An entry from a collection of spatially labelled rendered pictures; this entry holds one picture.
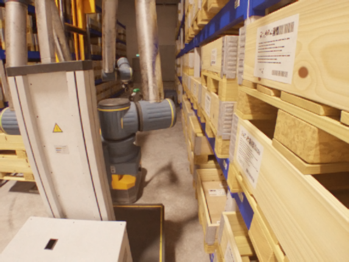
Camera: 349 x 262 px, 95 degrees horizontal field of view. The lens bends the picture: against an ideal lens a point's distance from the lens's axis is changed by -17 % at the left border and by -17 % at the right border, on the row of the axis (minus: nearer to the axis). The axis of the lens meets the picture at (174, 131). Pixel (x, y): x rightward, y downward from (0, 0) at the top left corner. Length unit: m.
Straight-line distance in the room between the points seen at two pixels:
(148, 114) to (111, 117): 0.22
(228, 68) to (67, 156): 0.94
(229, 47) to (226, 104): 0.30
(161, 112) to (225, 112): 0.39
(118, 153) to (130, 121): 0.21
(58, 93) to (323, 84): 0.95
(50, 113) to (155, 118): 0.58
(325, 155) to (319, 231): 0.14
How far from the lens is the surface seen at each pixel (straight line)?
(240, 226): 1.22
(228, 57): 1.03
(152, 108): 1.18
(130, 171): 1.20
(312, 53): 0.42
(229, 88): 1.05
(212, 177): 2.18
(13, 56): 1.53
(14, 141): 2.83
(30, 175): 2.96
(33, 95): 1.05
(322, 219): 0.41
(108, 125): 1.14
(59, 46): 1.57
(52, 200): 1.25
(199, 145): 2.09
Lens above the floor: 1.72
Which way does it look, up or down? 20 degrees down
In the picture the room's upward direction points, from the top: straight up
